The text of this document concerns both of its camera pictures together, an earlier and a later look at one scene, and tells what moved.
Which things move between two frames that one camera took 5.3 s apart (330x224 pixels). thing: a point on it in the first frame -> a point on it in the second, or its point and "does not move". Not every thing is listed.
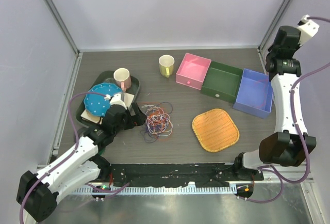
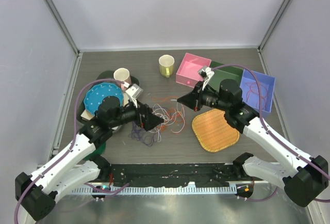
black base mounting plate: (170, 175) does not move
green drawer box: (222, 81) does not move
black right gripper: (297, 45) -> (194, 99)
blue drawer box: (255, 94) does not move
